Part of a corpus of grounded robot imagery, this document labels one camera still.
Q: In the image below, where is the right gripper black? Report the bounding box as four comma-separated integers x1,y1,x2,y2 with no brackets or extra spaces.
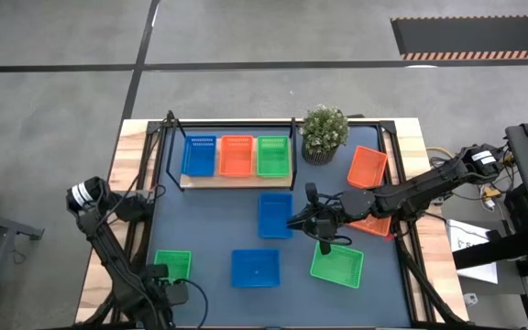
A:
286,181,344,256

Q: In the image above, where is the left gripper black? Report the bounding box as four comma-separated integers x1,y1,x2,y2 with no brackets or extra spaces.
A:
140,264,191,325

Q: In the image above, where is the blue plastic mesh basket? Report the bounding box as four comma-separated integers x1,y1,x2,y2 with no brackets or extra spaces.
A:
258,192,294,240
230,247,282,290
181,134,218,178

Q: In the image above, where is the green plastic mesh basket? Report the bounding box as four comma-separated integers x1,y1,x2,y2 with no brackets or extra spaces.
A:
309,241,366,291
256,135,292,180
153,248,193,284

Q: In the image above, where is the red-orange plastic mesh basket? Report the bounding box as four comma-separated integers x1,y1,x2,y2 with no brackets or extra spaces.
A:
346,145,390,190
346,214,393,238
218,134,256,179

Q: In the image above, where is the blue-grey table mat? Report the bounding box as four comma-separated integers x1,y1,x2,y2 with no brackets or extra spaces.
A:
137,124,413,329

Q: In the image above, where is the potted plant with white flowers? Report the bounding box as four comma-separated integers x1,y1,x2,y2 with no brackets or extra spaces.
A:
298,104,352,167

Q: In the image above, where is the white paper sheet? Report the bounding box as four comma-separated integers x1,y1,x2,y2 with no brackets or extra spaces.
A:
446,218,500,285

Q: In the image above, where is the black stand bar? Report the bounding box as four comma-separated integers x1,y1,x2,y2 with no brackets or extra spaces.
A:
452,231,528,270

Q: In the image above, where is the black floor mat striped edge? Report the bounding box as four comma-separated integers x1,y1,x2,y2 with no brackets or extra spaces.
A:
390,15,528,61

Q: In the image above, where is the wooden shelf with black frame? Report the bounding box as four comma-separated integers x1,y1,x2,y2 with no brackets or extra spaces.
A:
165,109,298,193

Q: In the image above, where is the black metal rig frame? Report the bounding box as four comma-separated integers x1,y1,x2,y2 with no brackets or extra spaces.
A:
78,116,469,330

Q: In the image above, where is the black floor cable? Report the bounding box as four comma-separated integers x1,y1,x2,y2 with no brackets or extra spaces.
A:
428,154,512,212

